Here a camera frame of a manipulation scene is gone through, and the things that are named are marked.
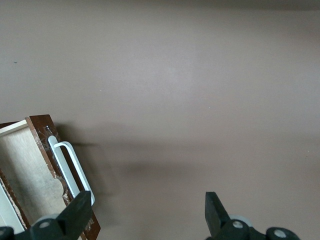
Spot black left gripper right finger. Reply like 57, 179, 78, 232
204, 191, 301, 240

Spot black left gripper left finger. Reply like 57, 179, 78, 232
0, 190, 94, 240

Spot white drawer handle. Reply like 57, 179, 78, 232
47, 134, 97, 207

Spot dark brown wooden drawer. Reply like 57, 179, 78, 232
0, 114, 102, 240

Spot brown table cover sheet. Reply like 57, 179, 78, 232
0, 0, 320, 240

